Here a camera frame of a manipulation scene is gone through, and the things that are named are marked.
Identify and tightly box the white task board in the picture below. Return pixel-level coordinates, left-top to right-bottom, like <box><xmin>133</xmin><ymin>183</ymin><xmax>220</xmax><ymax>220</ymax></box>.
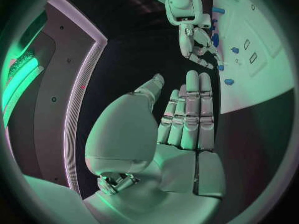
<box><xmin>211</xmin><ymin>0</ymin><xmax>296</xmax><ymax>115</ymax></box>

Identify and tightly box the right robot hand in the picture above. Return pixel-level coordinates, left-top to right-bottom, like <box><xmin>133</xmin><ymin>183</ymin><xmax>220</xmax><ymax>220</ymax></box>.
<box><xmin>178</xmin><ymin>23</ymin><xmax>226</xmax><ymax>70</ymax></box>

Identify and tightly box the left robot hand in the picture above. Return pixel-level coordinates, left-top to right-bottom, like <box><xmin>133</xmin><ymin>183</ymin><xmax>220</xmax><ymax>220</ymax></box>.
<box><xmin>83</xmin><ymin>70</ymin><xmax>226</xmax><ymax>224</ymax></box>

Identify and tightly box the blue block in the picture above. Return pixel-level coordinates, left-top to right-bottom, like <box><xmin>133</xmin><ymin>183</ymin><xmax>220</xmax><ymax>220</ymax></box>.
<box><xmin>211</xmin><ymin>33</ymin><xmax>221</xmax><ymax>48</ymax></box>

